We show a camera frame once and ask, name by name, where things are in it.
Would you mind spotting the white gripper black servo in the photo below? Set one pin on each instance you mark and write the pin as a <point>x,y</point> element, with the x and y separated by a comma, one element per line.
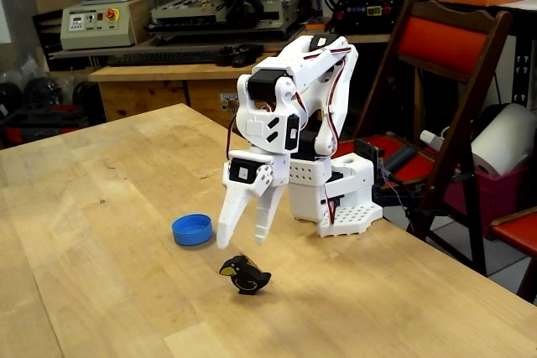
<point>244,173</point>

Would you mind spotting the black wooden bird toy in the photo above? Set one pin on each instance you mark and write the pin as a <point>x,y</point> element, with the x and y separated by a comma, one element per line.
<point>247,280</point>

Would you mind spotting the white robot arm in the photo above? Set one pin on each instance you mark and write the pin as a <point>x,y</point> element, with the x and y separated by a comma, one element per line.
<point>310,64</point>

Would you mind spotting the beige control box red button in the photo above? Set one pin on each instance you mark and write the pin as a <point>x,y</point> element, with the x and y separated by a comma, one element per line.
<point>96,35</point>

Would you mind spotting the blue plastic lid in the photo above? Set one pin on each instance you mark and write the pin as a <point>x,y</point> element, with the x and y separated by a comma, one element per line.
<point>184,237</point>

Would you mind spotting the black motor controller board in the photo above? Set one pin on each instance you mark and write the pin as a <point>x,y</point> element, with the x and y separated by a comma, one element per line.
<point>369,149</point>

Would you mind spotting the black clamp tool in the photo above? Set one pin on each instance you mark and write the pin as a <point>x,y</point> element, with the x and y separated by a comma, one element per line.
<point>239,56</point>

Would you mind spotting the black cylinder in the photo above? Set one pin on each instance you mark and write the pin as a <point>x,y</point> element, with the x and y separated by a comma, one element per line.
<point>398,157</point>

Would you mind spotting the wooden cabinet with sticker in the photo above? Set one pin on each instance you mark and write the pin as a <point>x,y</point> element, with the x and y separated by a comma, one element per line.
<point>142,94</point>

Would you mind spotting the black keyboard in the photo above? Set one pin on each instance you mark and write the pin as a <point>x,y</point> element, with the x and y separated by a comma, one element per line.
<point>163,57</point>

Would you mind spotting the white power plug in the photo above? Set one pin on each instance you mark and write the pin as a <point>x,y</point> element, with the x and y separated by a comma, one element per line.
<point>430,138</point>

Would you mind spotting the black helmet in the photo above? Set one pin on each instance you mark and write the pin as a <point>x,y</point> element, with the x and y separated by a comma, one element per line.
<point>86,91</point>
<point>42,90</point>
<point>9,98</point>

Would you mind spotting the black red tool case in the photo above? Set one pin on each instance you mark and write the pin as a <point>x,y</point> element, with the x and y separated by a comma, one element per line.
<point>42,121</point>

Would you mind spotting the black scroll saw green table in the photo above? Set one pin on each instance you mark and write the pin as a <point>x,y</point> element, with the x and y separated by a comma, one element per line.
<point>356,10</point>

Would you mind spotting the pink plastic bin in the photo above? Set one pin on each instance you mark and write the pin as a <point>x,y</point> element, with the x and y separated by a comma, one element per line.
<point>499,198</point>

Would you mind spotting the wooden folding chair red cushions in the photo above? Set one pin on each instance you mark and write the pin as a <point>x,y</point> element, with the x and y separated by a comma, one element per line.
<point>440,39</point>

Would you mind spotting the white paper towel roll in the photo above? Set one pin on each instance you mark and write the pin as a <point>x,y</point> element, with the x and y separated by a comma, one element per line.
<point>503,140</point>

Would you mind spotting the wooden chair red seat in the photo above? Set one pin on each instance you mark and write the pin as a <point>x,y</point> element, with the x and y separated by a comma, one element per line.
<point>516,228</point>

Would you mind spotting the white panel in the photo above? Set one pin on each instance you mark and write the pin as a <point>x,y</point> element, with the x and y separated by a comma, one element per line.
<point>3,22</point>

